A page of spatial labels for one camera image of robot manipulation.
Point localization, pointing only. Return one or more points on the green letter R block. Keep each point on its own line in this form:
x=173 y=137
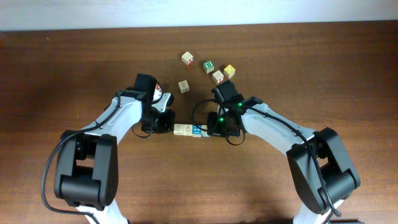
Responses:
x=208 y=66

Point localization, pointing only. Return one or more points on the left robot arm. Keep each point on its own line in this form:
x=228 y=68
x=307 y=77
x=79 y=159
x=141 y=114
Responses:
x=86 y=175

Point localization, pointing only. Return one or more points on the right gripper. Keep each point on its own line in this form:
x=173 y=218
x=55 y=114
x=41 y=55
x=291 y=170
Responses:
x=212 y=128

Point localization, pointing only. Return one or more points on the wooden block red drawing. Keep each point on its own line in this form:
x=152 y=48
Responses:
x=187 y=129

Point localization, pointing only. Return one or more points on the yellow letter block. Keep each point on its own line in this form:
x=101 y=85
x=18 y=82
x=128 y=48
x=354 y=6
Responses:
x=229 y=71

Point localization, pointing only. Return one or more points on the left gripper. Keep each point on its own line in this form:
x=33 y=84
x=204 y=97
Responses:
x=167 y=126

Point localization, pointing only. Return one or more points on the wooden block blue side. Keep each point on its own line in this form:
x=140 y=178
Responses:
x=204 y=131

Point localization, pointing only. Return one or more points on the wooden letter J block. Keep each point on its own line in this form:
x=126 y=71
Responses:
x=183 y=86

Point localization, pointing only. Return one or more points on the wooden block green side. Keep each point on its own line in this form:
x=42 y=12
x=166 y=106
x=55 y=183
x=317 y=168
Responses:
x=179 y=129

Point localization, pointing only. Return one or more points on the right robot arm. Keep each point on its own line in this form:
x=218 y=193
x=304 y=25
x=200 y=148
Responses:
x=323 y=173

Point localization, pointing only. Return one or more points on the top plain wooden block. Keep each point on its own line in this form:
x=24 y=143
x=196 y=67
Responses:
x=187 y=58

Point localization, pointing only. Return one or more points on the red letter A block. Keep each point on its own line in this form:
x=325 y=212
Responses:
x=158 y=87

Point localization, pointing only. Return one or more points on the wooden block red side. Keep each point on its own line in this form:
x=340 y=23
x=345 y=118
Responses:
x=217 y=76

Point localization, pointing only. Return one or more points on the blue top block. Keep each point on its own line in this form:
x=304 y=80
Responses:
x=196 y=131

